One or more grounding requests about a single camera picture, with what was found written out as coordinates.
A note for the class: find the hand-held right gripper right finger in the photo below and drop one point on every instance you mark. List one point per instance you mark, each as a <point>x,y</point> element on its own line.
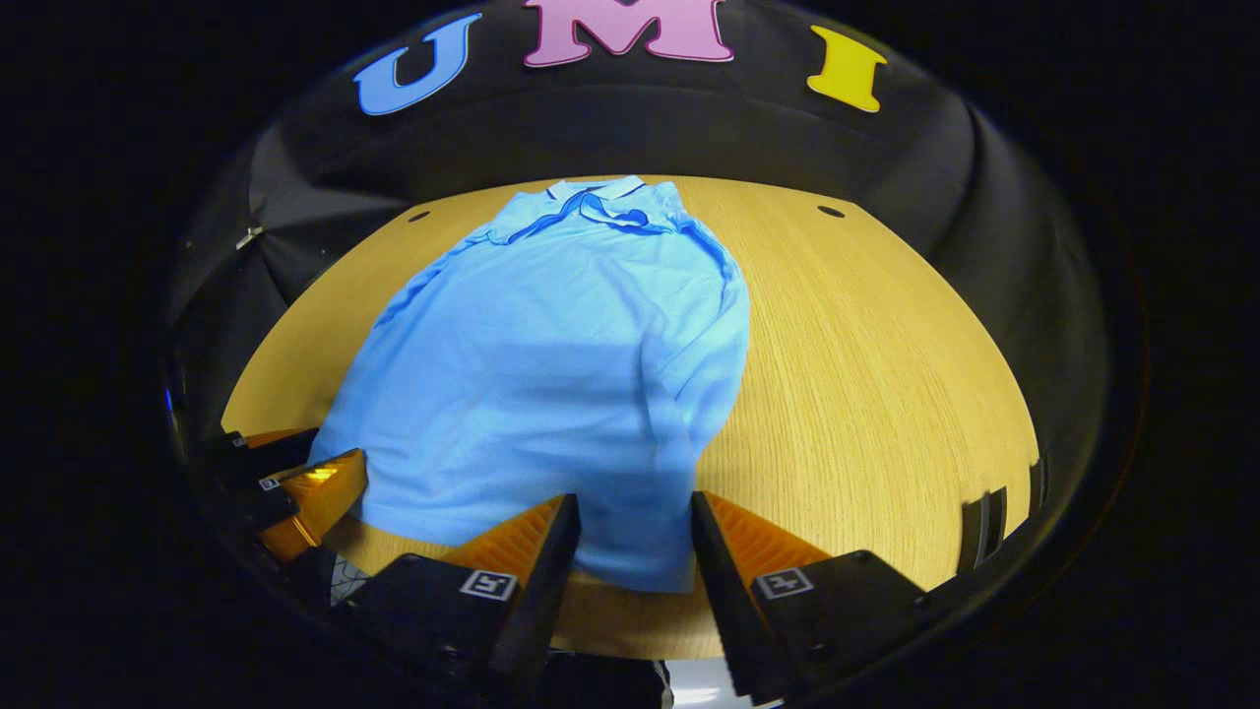
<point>719,591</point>

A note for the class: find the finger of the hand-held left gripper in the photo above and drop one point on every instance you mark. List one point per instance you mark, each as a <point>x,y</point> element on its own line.
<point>325,492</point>
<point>266,453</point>

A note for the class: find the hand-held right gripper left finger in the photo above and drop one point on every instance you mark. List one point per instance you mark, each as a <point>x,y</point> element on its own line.
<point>546,581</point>

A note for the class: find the light blue T-shirt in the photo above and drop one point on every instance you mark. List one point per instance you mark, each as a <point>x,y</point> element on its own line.
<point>551,374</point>

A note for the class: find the small white clip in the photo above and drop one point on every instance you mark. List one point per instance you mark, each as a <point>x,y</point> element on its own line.
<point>248,236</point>

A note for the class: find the dark slatted object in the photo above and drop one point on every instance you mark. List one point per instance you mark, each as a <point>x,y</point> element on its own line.
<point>984,532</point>

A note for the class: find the black backdrop cloth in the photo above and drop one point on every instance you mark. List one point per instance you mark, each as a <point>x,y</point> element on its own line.
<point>787,128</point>

